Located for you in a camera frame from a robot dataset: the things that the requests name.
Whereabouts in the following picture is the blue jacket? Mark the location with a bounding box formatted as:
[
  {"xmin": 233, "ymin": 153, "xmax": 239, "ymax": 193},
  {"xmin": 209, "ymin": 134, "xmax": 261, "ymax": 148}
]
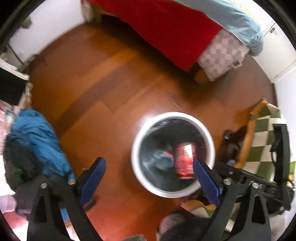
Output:
[{"xmin": 3, "ymin": 109, "xmax": 75, "ymax": 184}]

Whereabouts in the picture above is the bed with red sheet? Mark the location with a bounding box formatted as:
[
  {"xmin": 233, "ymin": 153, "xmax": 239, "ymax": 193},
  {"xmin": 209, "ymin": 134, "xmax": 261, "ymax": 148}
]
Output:
[{"xmin": 81, "ymin": 1, "xmax": 249, "ymax": 85}]

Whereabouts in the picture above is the black fuzzy trouser leg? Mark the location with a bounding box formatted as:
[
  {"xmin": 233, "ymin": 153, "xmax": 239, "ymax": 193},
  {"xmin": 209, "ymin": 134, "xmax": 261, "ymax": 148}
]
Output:
[{"xmin": 156, "ymin": 213, "xmax": 209, "ymax": 240}]

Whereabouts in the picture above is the light blue duvet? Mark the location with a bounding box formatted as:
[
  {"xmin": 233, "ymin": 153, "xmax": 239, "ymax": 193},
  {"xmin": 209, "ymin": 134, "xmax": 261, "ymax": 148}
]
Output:
[{"xmin": 178, "ymin": 0, "xmax": 263, "ymax": 56}]

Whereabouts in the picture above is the green white checkered tablecloth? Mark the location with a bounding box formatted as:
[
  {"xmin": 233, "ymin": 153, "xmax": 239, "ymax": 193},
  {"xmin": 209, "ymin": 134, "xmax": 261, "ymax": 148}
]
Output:
[{"xmin": 182, "ymin": 98, "xmax": 296, "ymax": 232}]

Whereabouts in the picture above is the red soda can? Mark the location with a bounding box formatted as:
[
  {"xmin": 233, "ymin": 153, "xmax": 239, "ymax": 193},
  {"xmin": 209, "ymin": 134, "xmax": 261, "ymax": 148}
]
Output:
[{"xmin": 174, "ymin": 143, "xmax": 196, "ymax": 179}]

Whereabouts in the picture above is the white round trash bin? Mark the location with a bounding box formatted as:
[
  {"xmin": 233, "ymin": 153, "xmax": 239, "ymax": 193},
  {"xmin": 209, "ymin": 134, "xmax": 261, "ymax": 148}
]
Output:
[{"xmin": 131, "ymin": 112, "xmax": 216, "ymax": 198}]

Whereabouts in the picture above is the white door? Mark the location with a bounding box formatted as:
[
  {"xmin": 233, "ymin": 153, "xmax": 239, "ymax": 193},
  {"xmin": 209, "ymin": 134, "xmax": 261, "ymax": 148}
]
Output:
[{"xmin": 254, "ymin": 17, "xmax": 295, "ymax": 83}]

